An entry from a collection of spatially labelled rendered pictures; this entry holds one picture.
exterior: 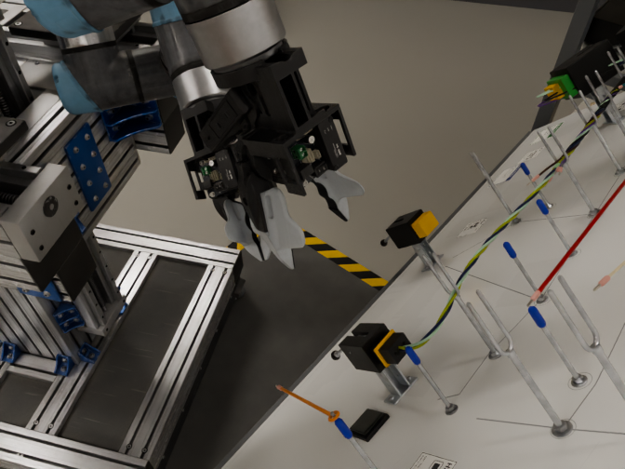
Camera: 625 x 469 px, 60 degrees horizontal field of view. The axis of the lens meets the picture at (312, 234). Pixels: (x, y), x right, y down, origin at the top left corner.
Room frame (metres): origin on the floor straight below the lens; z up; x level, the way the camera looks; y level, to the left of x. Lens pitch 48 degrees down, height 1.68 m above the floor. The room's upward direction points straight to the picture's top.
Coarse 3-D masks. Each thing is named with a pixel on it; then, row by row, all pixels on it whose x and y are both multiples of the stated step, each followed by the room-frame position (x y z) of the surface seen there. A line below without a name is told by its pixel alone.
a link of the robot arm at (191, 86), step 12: (192, 72) 0.60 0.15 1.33; (204, 72) 0.60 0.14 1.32; (180, 84) 0.60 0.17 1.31; (192, 84) 0.59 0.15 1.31; (204, 84) 0.59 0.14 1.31; (180, 96) 0.59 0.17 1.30; (192, 96) 0.58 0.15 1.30; (204, 96) 0.58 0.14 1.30; (216, 96) 0.59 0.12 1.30; (180, 108) 0.59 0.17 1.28
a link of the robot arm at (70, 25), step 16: (32, 0) 0.43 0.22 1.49; (48, 0) 0.43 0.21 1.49; (64, 0) 0.42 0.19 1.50; (80, 0) 0.42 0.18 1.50; (96, 0) 0.42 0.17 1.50; (112, 0) 0.42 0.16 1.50; (128, 0) 0.42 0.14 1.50; (144, 0) 0.42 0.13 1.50; (48, 16) 0.43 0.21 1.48; (64, 16) 0.43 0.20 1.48; (80, 16) 0.42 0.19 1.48; (96, 16) 0.43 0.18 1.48; (112, 16) 0.43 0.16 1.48; (128, 16) 0.43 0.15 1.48; (64, 32) 0.43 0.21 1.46; (80, 32) 0.44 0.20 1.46; (96, 32) 0.44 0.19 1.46
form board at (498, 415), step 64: (576, 128) 0.93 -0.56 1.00; (512, 192) 0.76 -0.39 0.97; (576, 192) 0.62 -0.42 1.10; (448, 256) 0.62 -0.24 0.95; (576, 256) 0.44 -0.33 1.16; (384, 320) 0.49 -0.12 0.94; (448, 320) 0.41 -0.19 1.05; (512, 320) 0.36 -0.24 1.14; (576, 320) 0.31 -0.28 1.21; (320, 384) 0.39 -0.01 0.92; (448, 384) 0.29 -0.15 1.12; (512, 384) 0.25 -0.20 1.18; (256, 448) 0.30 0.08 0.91; (320, 448) 0.25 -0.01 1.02; (384, 448) 0.22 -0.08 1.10; (448, 448) 0.20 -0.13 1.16; (512, 448) 0.18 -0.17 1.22; (576, 448) 0.16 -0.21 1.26
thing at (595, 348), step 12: (564, 288) 0.22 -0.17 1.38; (552, 300) 0.21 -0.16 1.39; (576, 300) 0.22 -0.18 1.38; (564, 312) 0.21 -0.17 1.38; (588, 324) 0.21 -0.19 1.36; (576, 336) 0.20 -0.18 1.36; (588, 348) 0.19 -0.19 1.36; (600, 348) 0.19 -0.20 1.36; (600, 360) 0.19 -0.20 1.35; (612, 372) 0.18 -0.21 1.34; (624, 384) 0.18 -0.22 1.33; (624, 396) 0.17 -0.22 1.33
